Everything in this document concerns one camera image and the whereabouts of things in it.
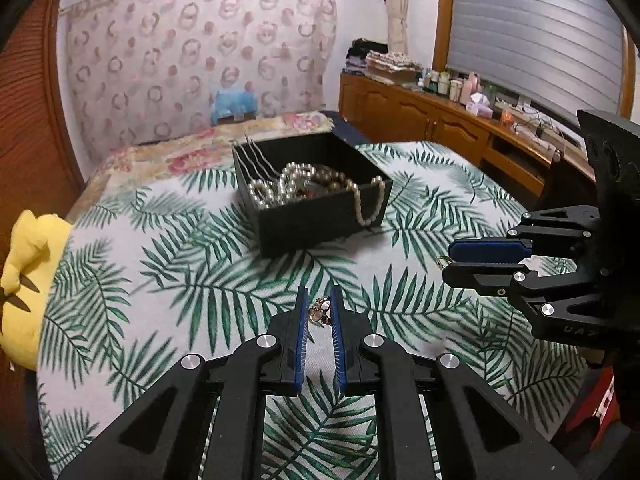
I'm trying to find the grey window blind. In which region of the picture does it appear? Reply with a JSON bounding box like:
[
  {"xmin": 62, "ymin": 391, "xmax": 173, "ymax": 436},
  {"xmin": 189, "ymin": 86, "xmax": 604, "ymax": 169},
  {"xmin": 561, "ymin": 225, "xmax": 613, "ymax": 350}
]
[{"xmin": 447, "ymin": 0, "xmax": 623, "ymax": 122}]

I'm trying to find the black jewelry box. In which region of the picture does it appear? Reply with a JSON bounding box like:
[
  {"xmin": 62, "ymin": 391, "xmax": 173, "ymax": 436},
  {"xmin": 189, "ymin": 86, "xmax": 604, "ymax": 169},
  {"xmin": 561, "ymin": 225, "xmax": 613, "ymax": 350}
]
[{"xmin": 232, "ymin": 132, "xmax": 393, "ymax": 258}]

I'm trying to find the yellow pikachu plush toy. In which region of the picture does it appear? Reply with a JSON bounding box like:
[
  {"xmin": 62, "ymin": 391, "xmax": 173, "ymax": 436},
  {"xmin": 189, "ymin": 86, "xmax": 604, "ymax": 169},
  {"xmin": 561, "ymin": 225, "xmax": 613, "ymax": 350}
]
[{"xmin": 1, "ymin": 209, "xmax": 72, "ymax": 370}]

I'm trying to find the brown cardboard box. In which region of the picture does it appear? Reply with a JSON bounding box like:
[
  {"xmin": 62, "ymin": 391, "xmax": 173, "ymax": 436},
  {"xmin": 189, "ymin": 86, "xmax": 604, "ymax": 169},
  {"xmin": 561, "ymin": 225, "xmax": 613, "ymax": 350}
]
[{"xmin": 217, "ymin": 113, "xmax": 256, "ymax": 126}]

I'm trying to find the blue plush toy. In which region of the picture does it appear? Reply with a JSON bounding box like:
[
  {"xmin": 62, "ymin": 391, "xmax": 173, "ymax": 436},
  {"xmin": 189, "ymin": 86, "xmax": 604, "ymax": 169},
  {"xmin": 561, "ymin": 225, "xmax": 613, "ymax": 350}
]
[{"xmin": 210, "ymin": 90, "xmax": 258, "ymax": 125}]

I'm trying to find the palm leaf print cloth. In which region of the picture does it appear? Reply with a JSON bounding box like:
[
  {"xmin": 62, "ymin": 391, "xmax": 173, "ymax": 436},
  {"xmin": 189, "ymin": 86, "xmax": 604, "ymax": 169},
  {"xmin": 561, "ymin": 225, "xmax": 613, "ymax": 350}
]
[{"xmin": 37, "ymin": 142, "xmax": 586, "ymax": 474}]

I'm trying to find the stack of folded clothes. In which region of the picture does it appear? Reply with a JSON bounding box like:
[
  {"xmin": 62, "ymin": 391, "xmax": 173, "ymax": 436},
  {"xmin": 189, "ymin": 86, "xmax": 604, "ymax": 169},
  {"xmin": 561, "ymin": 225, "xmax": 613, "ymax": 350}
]
[{"xmin": 343, "ymin": 38, "xmax": 423, "ymax": 86}]

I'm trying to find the circle pattern curtain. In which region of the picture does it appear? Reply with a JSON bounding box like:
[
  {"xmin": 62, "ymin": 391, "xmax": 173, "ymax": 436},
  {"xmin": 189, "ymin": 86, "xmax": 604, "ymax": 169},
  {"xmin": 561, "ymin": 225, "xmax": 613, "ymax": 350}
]
[{"xmin": 63, "ymin": 0, "xmax": 337, "ymax": 164}]

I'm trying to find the wooden sideboard cabinet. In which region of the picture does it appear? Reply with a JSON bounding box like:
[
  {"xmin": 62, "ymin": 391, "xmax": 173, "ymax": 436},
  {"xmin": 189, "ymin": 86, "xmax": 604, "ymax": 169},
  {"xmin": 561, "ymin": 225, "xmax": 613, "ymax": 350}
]
[{"xmin": 338, "ymin": 73, "xmax": 597, "ymax": 209}]

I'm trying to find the pink bottle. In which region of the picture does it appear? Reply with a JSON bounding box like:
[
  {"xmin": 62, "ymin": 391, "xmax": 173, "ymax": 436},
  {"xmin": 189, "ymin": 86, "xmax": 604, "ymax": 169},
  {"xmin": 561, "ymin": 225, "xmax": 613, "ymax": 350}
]
[{"xmin": 459, "ymin": 73, "xmax": 480, "ymax": 105}]

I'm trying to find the brown bead bracelet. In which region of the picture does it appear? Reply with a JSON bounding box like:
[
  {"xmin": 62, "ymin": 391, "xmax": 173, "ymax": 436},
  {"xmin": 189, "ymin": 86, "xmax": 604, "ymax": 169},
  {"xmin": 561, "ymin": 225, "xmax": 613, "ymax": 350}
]
[{"xmin": 294, "ymin": 169, "xmax": 356, "ymax": 201}]

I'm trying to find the brown louvered wardrobe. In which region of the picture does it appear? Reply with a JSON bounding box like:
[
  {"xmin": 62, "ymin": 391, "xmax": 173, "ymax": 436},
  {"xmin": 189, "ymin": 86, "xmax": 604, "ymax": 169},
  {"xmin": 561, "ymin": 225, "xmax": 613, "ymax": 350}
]
[{"xmin": 1, "ymin": 0, "xmax": 85, "ymax": 256}]

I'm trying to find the cream side curtain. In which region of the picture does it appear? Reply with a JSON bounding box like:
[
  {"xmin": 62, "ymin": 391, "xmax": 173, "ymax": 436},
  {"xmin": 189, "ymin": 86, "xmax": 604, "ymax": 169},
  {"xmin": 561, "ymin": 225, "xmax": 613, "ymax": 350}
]
[{"xmin": 385, "ymin": 0, "xmax": 409, "ymax": 54}]

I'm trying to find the dark blue mattress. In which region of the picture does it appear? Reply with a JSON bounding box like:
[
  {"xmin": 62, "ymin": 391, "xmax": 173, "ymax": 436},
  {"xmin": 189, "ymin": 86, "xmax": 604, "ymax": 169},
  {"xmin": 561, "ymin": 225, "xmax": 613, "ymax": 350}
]
[{"xmin": 322, "ymin": 110, "xmax": 370, "ymax": 146}]

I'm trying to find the white tissue box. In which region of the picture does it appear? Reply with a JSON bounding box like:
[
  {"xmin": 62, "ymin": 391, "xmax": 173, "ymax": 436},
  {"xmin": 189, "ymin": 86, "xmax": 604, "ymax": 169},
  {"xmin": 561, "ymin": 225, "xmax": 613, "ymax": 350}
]
[{"xmin": 465, "ymin": 92, "xmax": 494, "ymax": 118}]

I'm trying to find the floral bed blanket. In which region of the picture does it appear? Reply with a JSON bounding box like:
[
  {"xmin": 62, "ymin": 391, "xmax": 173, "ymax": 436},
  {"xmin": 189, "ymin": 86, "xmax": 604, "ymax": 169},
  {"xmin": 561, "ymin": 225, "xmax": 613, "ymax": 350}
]
[{"xmin": 66, "ymin": 112, "xmax": 334, "ymax": 223}]

